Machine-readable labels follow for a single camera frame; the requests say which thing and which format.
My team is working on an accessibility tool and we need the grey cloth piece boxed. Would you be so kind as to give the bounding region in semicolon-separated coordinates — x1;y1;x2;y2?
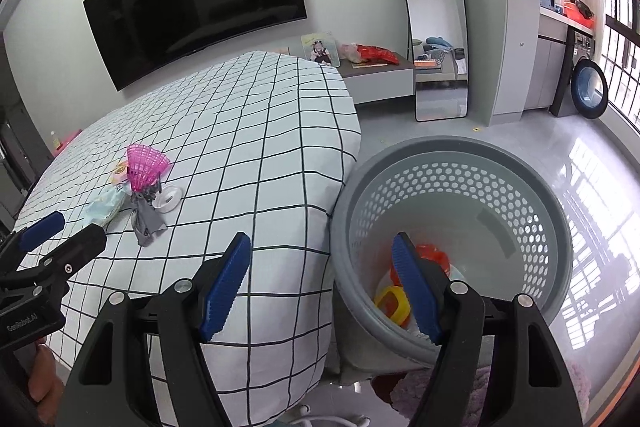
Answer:
129;192;168;249

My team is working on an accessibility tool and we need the grey perforated laundry basket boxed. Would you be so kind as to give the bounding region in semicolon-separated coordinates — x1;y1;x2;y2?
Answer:
330;136;574;368

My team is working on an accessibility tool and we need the white tape ring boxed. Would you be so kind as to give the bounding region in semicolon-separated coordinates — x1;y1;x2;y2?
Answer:
152;184;183;212

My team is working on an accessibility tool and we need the pink mesh basket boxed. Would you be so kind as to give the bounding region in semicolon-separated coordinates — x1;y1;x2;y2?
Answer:
126;143;172;195

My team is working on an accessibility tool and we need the person's left hand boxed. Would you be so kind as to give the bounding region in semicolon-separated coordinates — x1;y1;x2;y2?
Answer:
27;339;66;413

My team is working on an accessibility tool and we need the white cable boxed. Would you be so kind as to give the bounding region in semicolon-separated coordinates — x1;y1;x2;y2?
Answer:
290;412;371;427

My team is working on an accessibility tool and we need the red patterned bag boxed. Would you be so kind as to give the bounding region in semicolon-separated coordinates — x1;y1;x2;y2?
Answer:
355;44;403;65

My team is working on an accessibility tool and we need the white checkered bed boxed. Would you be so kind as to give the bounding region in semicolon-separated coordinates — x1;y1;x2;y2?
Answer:
12;51;363;425

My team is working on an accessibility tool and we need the framed child photo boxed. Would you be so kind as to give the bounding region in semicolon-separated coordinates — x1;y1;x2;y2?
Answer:
301;32;342;68

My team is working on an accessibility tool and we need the red plastic bag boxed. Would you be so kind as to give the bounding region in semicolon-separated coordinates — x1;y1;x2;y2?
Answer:
390;243;451;288

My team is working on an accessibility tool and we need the washing machine with blue door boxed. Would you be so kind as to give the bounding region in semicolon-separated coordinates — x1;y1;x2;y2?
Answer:
550;27;610;120

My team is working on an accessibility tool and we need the tall standing mirror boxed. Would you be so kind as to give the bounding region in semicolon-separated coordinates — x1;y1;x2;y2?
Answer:
385;0;471;122

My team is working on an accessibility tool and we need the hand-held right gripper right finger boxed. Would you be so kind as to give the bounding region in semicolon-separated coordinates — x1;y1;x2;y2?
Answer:
391;232;583;427

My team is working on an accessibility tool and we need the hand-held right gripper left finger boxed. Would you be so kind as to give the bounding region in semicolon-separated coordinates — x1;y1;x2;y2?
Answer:
65;232;252;427

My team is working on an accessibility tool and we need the purple fluffy rug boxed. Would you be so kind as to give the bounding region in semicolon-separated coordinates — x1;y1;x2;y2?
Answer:
372;349;593;427

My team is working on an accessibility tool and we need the grey counter cabinet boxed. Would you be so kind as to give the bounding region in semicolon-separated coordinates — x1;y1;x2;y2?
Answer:
522;4;596;110

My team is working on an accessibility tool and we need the yellow pink snack packet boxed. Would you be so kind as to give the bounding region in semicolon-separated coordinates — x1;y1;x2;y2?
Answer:
110;159;132;188

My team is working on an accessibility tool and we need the tall white cabinet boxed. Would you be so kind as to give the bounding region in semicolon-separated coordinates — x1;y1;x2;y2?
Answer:
487;0;543;128

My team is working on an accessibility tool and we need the barred window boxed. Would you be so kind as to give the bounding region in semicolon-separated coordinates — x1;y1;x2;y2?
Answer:
595;0;640;132

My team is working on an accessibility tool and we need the grey low cabinet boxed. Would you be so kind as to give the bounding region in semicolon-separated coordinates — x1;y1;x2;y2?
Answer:
342;52;417;105

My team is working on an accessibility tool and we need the red plastic basin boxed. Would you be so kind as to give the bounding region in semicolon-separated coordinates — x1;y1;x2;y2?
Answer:
562;0;596;28

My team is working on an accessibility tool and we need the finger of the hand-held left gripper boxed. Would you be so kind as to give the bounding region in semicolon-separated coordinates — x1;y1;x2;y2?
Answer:
0;211;66;268
37;223;107;283

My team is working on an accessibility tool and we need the round beige plush toy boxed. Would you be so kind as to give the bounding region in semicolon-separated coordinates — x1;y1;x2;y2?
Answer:
375;285;413;325

